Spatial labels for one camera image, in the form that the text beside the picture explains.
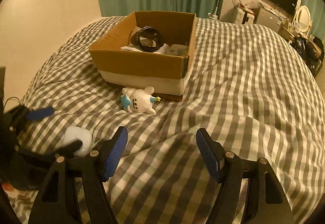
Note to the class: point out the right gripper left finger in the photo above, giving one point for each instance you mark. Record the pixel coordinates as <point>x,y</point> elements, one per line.
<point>56,201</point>

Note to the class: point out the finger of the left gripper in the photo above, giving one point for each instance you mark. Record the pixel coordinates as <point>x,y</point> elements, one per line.
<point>40,114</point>
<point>67,150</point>

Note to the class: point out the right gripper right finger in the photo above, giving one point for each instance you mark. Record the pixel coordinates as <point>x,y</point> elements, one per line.
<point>266,201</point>

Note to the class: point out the white earbuds case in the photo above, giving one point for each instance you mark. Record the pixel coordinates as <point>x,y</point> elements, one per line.
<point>73,134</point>

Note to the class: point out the white sock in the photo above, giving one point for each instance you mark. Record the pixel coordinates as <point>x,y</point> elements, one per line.
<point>138,49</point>

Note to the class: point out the black round pouch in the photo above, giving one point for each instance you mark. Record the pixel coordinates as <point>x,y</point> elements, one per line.
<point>147,38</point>

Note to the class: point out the white plush toy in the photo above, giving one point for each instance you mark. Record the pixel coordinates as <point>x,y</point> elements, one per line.
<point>139,100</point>

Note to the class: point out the grey checkered bed duvet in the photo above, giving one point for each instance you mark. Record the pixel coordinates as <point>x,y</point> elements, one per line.
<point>248,88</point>

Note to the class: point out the brown cardboard box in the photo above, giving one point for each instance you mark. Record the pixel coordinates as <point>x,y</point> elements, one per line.
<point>168,74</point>

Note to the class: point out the black bag pile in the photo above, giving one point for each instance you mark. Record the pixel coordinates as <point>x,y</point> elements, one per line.
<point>311,51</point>

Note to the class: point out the wooden vanity desk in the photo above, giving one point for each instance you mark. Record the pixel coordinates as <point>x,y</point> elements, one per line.
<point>287,34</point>

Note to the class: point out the grey mini fridge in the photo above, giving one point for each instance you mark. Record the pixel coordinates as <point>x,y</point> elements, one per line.
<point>266,18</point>

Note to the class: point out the white suitcase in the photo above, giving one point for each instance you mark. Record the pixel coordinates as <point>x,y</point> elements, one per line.
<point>243,16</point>

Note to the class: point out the white oval vanity mirror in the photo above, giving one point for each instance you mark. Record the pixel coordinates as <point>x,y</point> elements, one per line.
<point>303,18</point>

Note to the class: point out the clear large water jug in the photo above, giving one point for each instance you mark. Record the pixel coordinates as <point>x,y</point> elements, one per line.
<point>213,16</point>

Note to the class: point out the green curtain right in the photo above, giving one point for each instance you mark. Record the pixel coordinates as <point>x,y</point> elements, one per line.
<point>316,8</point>

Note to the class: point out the power plug with cable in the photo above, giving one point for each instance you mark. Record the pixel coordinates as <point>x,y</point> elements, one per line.
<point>10,103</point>

